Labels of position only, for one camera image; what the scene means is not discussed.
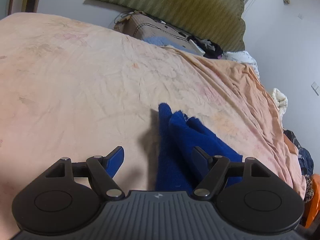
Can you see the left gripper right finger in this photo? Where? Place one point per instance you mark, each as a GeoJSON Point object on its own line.
{"type": "Point", "coordinates": [202, 161]}

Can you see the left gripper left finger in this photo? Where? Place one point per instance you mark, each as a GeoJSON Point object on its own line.
{"type": "Point", "coordinates": [113, 161]}

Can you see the blue knit sweater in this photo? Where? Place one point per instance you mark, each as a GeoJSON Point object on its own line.
{"type": "Point", "coordinates": [179, 136]}

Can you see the pink floral bed sheet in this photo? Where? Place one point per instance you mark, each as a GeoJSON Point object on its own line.
{"type": "Point", "coordinates": [73, 89]}

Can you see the black clothes pile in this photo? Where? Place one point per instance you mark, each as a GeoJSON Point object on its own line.
{"type": "Point", "coordinates": [211, 50]}

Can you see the olive green padded headboard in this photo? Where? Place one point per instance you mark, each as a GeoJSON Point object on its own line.
{"type": "Point", "coordinates": [217, 20]}

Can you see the orange bag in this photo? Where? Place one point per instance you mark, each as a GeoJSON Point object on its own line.
{"type": "Point", "coordinates": [311, 200]}

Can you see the white wall switch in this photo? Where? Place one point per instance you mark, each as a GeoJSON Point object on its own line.
{"type": "Point", "coordinates": [316, 88]}

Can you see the dark patterned clothes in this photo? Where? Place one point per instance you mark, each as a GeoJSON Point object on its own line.
{"type": "Point", "coordinates": [304, 156]}

